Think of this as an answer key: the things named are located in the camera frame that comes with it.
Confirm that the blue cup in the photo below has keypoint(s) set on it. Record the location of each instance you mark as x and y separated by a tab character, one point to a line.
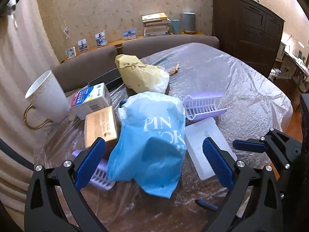
175	26

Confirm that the cluttered desk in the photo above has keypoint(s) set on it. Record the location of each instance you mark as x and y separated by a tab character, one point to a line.
294	58

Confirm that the small photo frame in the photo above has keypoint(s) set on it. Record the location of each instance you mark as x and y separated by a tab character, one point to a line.
71	53
100	38
82	46
129	34

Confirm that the black remote control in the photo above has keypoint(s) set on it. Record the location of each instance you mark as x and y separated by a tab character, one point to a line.
106	78

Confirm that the metal wall hook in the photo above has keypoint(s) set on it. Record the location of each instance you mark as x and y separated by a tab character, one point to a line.
65	32

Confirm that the grey cylindrical speaker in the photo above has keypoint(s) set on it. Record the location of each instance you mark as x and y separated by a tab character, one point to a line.
188	23

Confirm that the blue plastic bag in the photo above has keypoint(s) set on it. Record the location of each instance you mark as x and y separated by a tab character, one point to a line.
149	135

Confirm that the stack of books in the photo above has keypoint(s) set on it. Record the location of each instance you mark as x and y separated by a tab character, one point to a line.
155	24

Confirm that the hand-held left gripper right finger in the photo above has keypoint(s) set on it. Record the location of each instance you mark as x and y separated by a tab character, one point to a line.
217	162

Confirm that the clear plastic table cover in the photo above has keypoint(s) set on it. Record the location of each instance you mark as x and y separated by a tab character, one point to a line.
217	77

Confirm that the white flat plastic box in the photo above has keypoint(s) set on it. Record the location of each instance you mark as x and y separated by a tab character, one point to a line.
195	135

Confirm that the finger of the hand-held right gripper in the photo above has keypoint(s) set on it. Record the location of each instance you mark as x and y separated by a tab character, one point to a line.
248	145
206	205

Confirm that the tan cardboard box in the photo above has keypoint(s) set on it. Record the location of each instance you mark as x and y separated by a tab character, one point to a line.
100	125

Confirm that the brown twine piece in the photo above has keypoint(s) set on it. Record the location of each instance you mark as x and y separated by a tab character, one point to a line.
174	69

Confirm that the beige curtain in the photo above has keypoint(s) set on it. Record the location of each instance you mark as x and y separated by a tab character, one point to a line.
21	77

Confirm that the blue and white medicine box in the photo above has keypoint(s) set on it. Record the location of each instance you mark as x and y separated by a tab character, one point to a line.
91	99

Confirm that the yellow cloth bag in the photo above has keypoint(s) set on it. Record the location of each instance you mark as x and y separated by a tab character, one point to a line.
137	75

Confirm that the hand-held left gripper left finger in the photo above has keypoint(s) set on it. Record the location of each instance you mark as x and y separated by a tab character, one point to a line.
89	162

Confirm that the brown chair back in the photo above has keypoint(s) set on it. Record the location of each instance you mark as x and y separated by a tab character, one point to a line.
79	70
169	43

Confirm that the dark wooden cabinet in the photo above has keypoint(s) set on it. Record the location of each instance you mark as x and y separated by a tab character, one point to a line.
246	31

